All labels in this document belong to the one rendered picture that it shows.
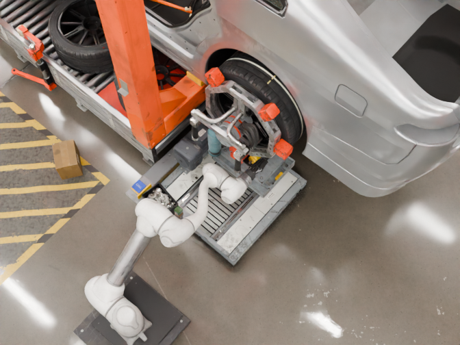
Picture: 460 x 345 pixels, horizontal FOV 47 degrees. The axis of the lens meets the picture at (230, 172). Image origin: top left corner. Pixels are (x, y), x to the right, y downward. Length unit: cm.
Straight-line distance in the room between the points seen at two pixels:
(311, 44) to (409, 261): 195
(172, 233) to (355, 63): 125
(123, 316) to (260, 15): 176
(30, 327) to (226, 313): 128
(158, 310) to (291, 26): 183
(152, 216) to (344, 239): 159
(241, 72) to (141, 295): 147
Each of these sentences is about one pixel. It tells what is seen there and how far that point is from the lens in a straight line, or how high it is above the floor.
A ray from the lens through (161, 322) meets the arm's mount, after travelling 333.
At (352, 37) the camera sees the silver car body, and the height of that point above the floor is 173.
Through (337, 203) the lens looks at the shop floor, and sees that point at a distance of 399.
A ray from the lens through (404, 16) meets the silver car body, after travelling 385.
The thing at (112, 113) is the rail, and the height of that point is 39.
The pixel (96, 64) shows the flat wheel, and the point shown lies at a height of 40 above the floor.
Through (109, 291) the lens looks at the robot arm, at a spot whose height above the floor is 61.
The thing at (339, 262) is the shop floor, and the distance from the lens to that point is 383.
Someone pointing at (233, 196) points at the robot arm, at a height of 67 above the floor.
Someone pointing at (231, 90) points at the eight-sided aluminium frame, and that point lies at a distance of 303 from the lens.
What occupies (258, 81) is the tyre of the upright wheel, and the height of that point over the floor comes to 118.
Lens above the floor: 356
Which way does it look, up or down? 62 degrees down
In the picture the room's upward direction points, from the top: 2 degrees clockwise
